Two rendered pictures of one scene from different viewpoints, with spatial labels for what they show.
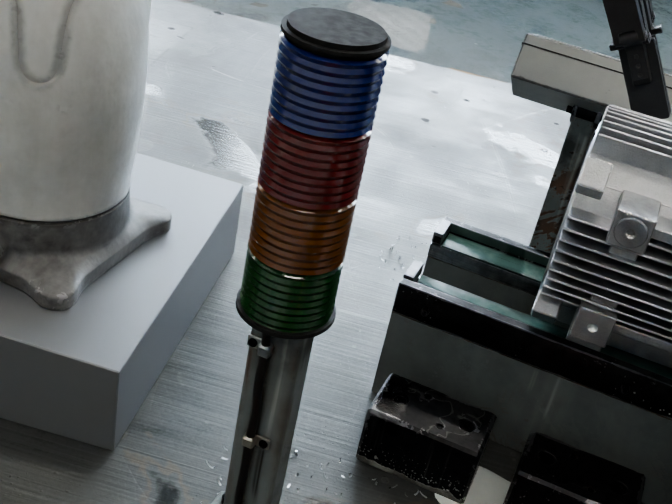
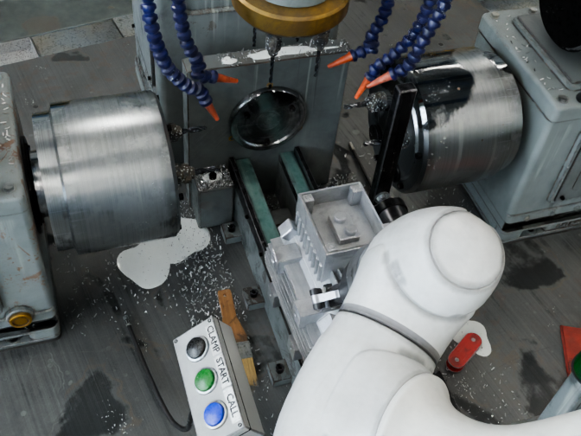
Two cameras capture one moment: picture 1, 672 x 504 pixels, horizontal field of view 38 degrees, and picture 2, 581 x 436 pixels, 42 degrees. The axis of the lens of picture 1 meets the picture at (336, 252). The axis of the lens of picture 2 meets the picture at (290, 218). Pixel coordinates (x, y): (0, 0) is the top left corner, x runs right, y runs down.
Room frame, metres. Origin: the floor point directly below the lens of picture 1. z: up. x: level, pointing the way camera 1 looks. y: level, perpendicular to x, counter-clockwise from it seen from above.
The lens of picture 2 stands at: (1.24, 0.19, 1.96)
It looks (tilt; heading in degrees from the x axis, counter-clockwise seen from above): 49 degrees down; 230
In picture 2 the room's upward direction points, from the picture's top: 7 degrees clockwise
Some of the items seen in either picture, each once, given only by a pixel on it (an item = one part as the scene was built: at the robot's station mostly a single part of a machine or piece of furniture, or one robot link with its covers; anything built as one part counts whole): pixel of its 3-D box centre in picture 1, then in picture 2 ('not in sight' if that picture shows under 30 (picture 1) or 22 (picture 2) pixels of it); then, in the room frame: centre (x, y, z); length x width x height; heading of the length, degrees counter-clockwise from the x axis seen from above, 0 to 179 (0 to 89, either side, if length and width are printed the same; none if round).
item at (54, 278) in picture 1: (26, 211); not in sight; (0.71, 0.28, 0.92); 0.22 x 0.18 x 0.06; 163
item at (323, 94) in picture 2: not in sight; (258, 115); (0.59, -0.73, 0.97); 0.30 x 0.11 x 0.34; 164
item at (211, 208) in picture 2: not in sight; (212, 195); (0.72, -0.68, 0.86); 0.07 x 0.06 x 0.12; 164
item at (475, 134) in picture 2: not in sight; (452, 117); (0.31, -0.49, 1.04); 0.41 x 0.25 x 0.25; 164
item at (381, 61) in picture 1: (327, 78); not in sight; (0.50, 0.02, 1.19); 0.06 x 0.06 x 0.04
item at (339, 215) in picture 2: not in sight; (341, 232); (0.71, -0.32, 1.11); 0.12 x 0.11 x 0.07; 75
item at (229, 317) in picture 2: not in sight; (233, 336); (0.83, -0.41, 0.80); 0.21 x 0.05 x 0.01; 69
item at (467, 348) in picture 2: not in sight; (463, 352); (0.50, -0.17, 0.81); 0.09 x 0.03 x 0.02; 15
